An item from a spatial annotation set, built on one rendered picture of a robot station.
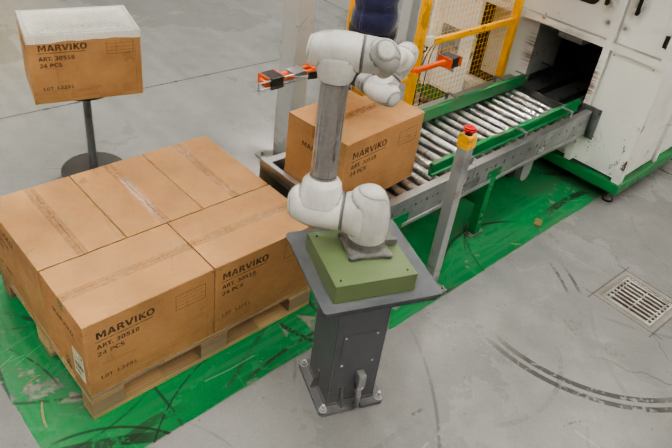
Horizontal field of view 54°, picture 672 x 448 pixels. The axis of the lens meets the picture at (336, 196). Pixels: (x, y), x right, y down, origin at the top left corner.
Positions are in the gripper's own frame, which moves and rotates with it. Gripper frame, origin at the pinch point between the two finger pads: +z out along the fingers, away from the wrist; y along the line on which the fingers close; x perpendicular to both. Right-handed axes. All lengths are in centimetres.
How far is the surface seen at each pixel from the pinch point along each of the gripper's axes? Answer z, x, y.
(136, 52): 130, -26, 39
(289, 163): 15, -5, 60
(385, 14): -9.0, 22.7, -22.5
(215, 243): -5, -65, 72
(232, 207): 13, -42, 72
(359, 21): -0.6, 15.4, -17.6
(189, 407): -38, -100, 127
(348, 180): -21, 1, 53
